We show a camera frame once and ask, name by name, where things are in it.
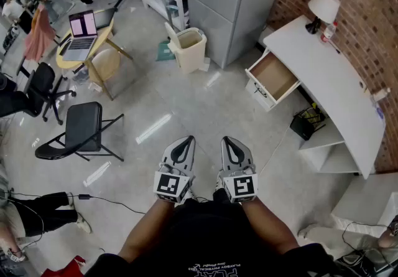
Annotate red label water bottle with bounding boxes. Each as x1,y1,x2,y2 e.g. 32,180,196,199
320,21,338,44

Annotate grey refrigerator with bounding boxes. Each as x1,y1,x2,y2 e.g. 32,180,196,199
183,0,290,70

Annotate blue printed plastic wrapper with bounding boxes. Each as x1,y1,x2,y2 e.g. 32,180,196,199
371,100,386,121

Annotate teal dustpan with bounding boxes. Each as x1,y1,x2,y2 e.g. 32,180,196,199
155,39,177,62

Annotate black cable with adapter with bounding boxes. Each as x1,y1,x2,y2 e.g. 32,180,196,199
9,191,147,216

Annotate black office chair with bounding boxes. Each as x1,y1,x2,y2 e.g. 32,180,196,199
0,62,77,126

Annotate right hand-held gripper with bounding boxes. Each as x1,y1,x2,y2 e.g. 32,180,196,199
218,136,259,205

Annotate black folding chair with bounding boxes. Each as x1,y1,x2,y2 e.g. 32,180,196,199
34,101,126,163

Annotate cream trash bin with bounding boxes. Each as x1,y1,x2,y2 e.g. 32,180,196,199
164,21,208,75

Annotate person's black shirt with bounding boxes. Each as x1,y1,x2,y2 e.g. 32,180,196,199
83,200,340,277

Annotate person's right forearm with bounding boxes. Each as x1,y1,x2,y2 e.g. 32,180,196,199
241,199,301,256

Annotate person's black trousers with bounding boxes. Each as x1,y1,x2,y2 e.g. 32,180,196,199
174,188,248,208

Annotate black laptop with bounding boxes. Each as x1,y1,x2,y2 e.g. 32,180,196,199
93,7,116,31

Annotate pink garment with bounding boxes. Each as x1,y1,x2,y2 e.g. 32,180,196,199
23,4,57,62

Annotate white cable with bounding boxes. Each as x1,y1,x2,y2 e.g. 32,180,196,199
257,126,293,177

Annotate white crumpled paper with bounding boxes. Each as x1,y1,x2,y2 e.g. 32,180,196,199
198,57,212,73

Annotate person's left forearm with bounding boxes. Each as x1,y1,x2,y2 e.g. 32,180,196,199
117,197,177,266

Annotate white desk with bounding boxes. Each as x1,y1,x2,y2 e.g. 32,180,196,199
244,14,387,181

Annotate clear plastic bottle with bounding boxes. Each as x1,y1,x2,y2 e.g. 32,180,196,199
369,87,391,103

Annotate white desk drawer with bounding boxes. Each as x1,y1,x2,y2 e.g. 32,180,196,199
244,51,302,108

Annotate white shade table lamp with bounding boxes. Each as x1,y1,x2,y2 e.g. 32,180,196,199
305,0,341,35

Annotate silver laptop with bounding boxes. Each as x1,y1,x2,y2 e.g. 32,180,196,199
61,9,100,62

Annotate red bag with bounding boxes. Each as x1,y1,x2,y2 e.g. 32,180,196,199
40,255,86,277

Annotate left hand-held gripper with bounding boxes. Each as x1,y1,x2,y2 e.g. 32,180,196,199
153,135,197,205

